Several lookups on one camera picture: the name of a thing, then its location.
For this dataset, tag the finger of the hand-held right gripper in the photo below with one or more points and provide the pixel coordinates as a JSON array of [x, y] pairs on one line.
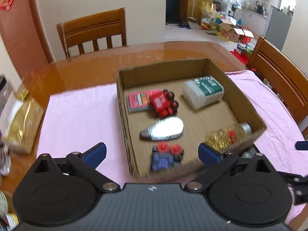
[[299, 187], [302, 145]]

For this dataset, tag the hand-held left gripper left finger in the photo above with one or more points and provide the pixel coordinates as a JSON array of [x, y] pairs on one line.
[[97, 152]]

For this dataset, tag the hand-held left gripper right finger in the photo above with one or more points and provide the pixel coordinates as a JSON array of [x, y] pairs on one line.
[[209, 155]]

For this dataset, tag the clear bottle of yellow capsules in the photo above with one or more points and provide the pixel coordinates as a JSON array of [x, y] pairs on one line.
[[221, 137]]

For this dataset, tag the cardboard box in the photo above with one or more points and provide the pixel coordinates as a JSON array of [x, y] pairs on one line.
[[197, 127], [237, 32]]

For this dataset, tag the blue black toy truck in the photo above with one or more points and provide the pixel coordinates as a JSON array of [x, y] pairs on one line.
[[163, 160]]

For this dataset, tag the teal-backed teardrop pocket mirror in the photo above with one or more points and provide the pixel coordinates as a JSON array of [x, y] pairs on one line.
[[166, 127]]

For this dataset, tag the white cotton swab container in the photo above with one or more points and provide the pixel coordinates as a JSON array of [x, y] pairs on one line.
[[202, 91]]

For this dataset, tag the pink plastic card case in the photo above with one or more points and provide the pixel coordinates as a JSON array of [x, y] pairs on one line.
[[137, 101]]

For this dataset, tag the red toy car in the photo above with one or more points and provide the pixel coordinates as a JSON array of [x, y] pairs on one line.
[[161, 102]]

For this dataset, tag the pink towel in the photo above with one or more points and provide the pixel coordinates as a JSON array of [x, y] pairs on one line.
[[79, 115]]

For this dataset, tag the wooden chair with grooved back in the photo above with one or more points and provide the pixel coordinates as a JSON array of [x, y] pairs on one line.
[[281, 77]]

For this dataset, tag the gold tissue pack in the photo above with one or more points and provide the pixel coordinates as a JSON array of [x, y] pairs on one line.
[[22, 125]]

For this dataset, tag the clear plastic water bottle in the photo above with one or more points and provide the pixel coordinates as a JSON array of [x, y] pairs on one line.
[[4, 163]]

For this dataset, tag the clear jar with black lid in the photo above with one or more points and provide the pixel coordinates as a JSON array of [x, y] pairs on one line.
[[4, 86]]

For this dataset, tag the grey refrigerator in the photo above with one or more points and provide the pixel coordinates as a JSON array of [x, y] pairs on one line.
[[278, 26]]

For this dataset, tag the cardboard box on floor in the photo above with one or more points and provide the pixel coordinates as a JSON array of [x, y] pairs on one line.
[[237, 32]]

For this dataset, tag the wooden chair with slatted back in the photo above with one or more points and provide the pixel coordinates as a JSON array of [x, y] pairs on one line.
[[93, 26]]

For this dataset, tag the pair of dark slippers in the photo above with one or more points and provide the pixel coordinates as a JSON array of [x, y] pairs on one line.
[[184, 25]]

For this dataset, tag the yellow plastic bags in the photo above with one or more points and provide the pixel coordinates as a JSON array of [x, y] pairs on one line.
[[209, 16]]

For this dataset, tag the brown wooden door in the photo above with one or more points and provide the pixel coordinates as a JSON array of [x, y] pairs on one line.
[[21, 36]]

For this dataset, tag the dark kettle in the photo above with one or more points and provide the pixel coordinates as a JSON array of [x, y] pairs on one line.
[[259, 8]]

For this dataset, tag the wooden sideboard cabinet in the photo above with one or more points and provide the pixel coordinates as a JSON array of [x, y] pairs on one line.
[[192, 6]]

